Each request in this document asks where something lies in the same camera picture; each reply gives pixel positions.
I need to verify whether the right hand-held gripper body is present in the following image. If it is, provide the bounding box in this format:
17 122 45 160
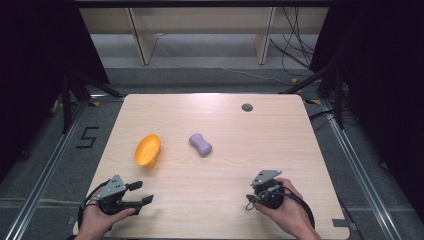
250 169 286 210

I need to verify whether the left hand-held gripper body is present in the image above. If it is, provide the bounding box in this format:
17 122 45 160
96 174 143 216

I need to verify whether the person's left hand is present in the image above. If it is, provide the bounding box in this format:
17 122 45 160
77 203 137 240

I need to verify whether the person's right hand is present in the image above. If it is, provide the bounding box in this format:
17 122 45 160
254 177 317 239

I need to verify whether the orange soap dish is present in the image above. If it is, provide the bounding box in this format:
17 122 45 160
134 133 162 169

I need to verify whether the purple soap bar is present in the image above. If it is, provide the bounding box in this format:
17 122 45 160
188 133 214 158

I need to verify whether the black metal stand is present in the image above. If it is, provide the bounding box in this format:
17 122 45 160
60 70 125 135
279 60 348 130

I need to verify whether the black curtain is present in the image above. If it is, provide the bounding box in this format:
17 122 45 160
309 0 424 212
0 0 112 183

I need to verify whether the beige shelf leg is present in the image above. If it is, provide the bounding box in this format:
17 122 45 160
125 7 160 67
252 7 278 66

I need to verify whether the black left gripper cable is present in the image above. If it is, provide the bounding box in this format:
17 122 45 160
77 179 112 232

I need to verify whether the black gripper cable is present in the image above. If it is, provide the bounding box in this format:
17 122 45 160
77 179 112 232
282 187 316 231

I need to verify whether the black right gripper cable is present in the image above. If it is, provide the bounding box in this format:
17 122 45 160
282 187 316 231

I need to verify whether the aluminium floor rail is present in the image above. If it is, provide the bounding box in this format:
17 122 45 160
3 99 90 240
320 99 405 240

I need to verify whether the bundle of black floor cables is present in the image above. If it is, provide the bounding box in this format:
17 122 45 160
268 6 317 78

